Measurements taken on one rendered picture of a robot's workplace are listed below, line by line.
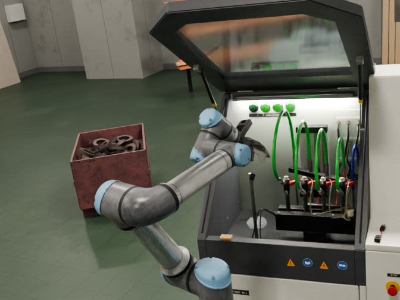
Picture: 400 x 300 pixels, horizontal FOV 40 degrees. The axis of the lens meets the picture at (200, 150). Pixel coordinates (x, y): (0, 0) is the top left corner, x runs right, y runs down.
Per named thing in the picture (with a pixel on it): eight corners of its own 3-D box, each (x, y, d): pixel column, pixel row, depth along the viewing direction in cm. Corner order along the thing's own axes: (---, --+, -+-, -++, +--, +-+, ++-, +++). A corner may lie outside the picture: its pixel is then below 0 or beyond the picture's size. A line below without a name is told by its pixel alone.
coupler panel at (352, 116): (334, 174, 257) (331, 112, 247) (335, 172, 260) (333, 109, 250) (363, 175, 253) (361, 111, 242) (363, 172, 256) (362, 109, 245)
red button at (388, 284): (385, 297, 210) (384, 286, 208) (385, 291, 213) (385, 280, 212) (399, 299, 208) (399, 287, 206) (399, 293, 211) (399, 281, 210)
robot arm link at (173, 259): (199, 301, 187) (113, 211, 153) (169, 288, 197) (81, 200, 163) (216, 272, 192) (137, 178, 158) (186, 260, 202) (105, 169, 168)
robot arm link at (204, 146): (208, 161, 180) (220, 131, 183) (183, 156, 188) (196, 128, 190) (220, 171, 186) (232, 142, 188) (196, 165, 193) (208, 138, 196)
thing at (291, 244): (209, 271, 240) (205, 239, 234) (212, 266, 243) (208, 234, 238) (355, 285, 217) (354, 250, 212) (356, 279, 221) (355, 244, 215)
